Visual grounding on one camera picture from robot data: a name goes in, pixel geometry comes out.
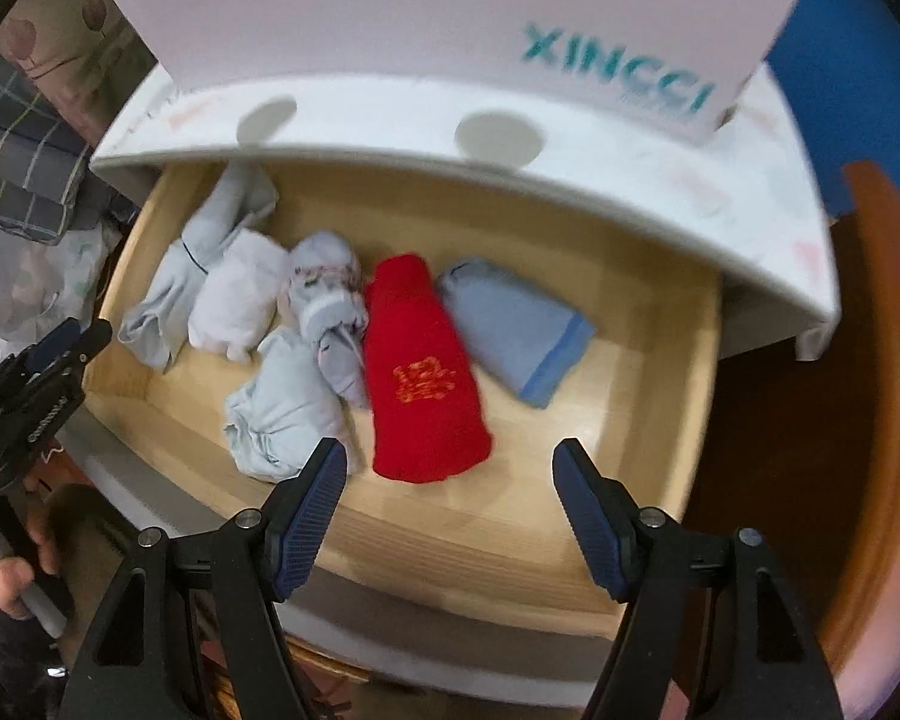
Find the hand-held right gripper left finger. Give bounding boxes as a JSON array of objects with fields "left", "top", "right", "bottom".
[{"left": 58, "top": 437, "right": 350, "bottom": 720}]

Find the white printed bedsheet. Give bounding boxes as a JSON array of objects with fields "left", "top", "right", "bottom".
[{"left": 0, "top": 225, "right": 132, "bottom": 376}]

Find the white sock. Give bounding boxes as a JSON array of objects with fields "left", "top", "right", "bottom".
[{"left": 187, "top": 231, "right": 293, "bottom": 362}]

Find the white shoe box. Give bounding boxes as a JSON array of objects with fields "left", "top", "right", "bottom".
[{"left": 99, "top": 0, "right": 822, "bottom": 149}]

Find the light blue terry sock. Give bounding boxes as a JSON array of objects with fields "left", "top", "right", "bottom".
[{"left": 435, "top": 257, "right": 598, "bottom": 410}]

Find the orange wooden furniture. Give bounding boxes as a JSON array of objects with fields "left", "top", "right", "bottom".
[{"left": 817, "top": 160, "right": 900, "bottom": 683}]

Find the blue sock with floral trim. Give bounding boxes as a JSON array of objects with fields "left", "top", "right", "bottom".
[{"left": 283, "top": 232, "right": 370, "bottom": 411}]

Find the wooden drawer with grey front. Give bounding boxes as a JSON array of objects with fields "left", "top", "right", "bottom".
[{"left": 60, "top": 154, "right": 725, "bottom": 710}]

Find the pink leaf print curtain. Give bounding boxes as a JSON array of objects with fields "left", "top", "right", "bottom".
[{"left": 0, "top": 0, "right": 162, "bottom": 151}]

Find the blue foam mat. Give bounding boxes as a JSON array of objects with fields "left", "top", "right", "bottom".
[{"left": 765, "top": 0, "right": 900, "bottom": 218}]

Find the red embroidered sock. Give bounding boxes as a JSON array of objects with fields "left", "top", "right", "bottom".
[{"left": 362, "top": 253, "right": 494, "bottom": 482}]

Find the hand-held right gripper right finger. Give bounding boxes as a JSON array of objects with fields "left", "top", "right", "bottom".
[{"left": 553, "top": 437, "right": 845, "bottom": 720}]

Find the person's left hand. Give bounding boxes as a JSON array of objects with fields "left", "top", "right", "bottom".
[{"left": 0, "top": 493, "right": 66, "bottom": 620}]

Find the white patterned cover cloth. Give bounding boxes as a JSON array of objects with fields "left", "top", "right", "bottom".
[{"left": 90, "top": 64, "right": 841, "bottom": 361}]

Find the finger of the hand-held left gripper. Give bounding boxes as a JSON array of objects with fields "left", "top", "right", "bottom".
[
  {"left": 0, "top": 321, "right": 82, "bottom": 385},
  {"left": 60, "top": 317, "right": 113, "bottom": 380}
]

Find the pale blue sock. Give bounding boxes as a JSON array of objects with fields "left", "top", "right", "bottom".
[{"left": 223, "top": 328, "right": 362, "bottom": 485}]

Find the pale grey underwear roll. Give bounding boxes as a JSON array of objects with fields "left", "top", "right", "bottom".
[{"left": 118, "top": 160, "right": 280, "bottom": 374}]

